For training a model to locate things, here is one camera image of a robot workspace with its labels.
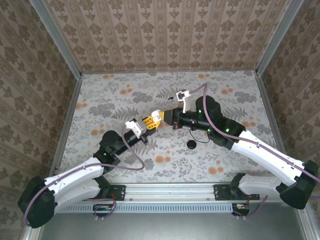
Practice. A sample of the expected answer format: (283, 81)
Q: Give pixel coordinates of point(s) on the black round earbud case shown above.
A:
(192, 144)

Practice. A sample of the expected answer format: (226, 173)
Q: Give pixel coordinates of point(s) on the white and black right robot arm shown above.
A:
(262, 152)

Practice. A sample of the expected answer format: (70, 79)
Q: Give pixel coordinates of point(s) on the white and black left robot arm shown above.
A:
(75, 175)

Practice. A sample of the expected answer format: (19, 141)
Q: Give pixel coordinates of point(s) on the small black earbud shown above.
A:
(170, 98)

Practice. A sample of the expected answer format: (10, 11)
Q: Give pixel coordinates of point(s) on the black connector box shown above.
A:
(241, 208)
(101, 208)

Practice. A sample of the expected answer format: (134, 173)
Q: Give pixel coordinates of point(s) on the grey metal sheet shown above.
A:
(175, 227)

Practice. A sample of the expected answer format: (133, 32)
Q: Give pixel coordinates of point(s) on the aluminium table side rail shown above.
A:
(268, 112)
(66, 125)

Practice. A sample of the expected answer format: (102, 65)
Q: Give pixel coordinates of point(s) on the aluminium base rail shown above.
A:
(170, 192)

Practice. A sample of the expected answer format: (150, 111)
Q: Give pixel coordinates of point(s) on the aluminium frame post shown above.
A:
(280, 37)
(55, 37)

